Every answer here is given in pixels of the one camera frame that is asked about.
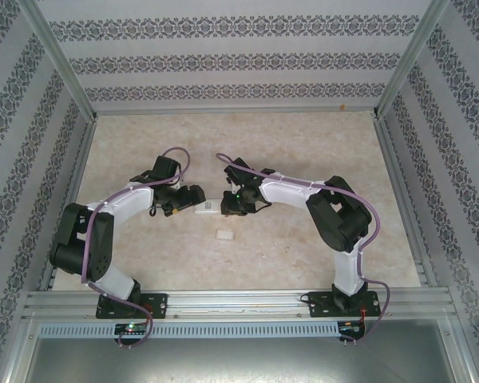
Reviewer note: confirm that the aluminium frame cross beam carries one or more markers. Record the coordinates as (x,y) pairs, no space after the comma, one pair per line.
(231,111)

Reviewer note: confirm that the aluminium frame post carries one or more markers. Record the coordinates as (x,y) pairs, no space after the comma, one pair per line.
(408,60)
(64,60)

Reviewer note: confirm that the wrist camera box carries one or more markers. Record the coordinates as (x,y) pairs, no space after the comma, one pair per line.
(233,186)
(176,184)

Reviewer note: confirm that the aluminium frame side rail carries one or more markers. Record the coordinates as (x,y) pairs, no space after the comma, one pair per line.
(79,159)
(394,159)

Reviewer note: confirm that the grey metal sheet panel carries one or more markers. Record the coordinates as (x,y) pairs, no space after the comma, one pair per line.
(239,359)

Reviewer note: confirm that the aluminium mounting rail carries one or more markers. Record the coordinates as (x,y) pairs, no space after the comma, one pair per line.
(231,303)

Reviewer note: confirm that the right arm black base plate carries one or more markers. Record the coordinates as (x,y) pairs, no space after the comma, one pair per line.
(319,305)

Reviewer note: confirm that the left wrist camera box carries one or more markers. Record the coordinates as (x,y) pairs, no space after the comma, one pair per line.
(176,184)

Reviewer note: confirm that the white remote control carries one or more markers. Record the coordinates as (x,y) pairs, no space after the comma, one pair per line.
(207,207)

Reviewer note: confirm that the white battery cover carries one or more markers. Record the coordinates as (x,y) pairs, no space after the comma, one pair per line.
(225,234)

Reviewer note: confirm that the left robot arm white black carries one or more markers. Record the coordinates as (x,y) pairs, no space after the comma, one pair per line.
(68,239)

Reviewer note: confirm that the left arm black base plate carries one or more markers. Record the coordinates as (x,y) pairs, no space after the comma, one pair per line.
(155,305)

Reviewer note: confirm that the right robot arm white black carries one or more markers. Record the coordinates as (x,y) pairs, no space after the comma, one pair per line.
(291,191)

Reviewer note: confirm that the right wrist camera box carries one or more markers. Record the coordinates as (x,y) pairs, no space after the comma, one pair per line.
(233,186)

